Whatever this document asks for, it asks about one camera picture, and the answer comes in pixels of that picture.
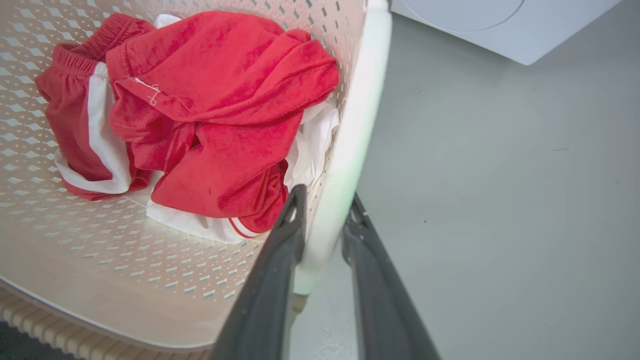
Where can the white washing machine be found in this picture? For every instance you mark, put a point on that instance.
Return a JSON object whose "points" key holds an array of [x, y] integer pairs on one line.
{"points": [[500, 25]]}

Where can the red and white shorts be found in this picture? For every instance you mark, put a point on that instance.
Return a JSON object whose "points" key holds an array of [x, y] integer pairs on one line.
{"points": [[75, 125]]}

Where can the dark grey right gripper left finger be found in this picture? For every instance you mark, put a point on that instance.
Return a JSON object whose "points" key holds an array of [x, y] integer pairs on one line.
{"points": [[265, 295]]}

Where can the beige perforated plastic laundry basket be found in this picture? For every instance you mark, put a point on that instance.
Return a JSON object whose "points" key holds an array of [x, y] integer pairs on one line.
{"points": [[120, 265]]}

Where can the red and white shirt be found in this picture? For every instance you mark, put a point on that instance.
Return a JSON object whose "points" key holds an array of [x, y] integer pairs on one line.
{"points": [[225, 110]]}

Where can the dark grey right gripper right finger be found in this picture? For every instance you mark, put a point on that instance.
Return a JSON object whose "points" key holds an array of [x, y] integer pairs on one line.
{"points": [[385, 300]]}

